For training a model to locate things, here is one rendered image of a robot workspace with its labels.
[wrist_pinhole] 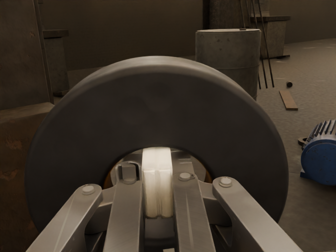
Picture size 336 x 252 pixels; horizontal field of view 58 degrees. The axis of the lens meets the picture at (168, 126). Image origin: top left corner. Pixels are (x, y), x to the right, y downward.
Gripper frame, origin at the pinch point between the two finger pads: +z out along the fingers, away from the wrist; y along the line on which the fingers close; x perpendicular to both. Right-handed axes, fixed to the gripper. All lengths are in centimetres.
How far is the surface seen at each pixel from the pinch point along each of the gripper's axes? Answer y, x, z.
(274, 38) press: 285, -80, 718
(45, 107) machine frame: -16.9, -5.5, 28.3
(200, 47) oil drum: 40, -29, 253
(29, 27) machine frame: -18.3, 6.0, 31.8
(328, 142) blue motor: 95, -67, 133
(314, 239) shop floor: 71, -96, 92
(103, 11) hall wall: -109, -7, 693
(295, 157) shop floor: 100, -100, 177
